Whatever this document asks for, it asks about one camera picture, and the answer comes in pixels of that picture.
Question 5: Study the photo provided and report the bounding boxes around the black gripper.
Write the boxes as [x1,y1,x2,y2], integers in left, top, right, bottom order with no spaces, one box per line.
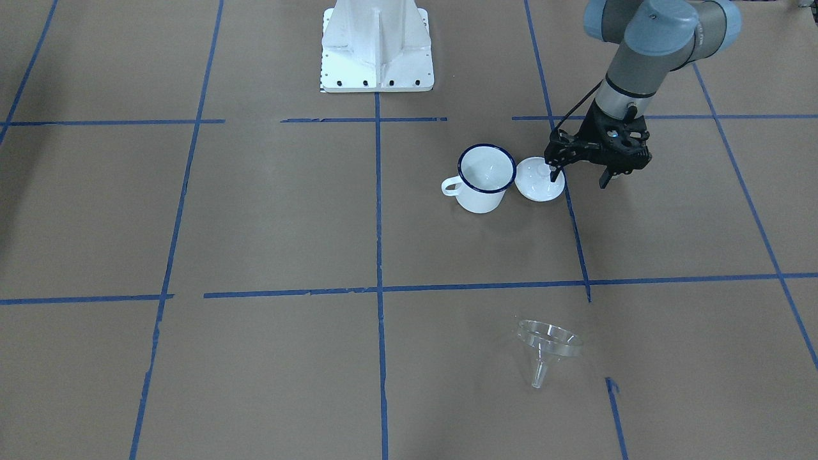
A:
[544,102,652,189]

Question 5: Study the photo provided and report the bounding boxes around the white enamel lid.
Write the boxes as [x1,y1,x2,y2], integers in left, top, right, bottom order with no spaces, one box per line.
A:
[514,157,565,202]

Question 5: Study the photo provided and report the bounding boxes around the white enamel mug blue rim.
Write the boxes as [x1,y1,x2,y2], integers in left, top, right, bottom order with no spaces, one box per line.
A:
[441,143,516,213]

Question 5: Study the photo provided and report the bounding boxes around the clear plastic funnel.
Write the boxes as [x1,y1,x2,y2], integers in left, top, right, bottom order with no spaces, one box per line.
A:
[515,319,585,389]

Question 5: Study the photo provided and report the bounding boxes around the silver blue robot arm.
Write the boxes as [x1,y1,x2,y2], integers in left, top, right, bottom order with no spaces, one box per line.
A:
[543,1,743,188]

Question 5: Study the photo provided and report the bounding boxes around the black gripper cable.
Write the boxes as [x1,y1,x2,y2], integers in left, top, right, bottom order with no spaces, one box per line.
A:
[553,80,605,138]

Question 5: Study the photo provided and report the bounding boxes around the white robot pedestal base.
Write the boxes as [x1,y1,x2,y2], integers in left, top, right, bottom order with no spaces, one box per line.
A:
[320,1,435,93]

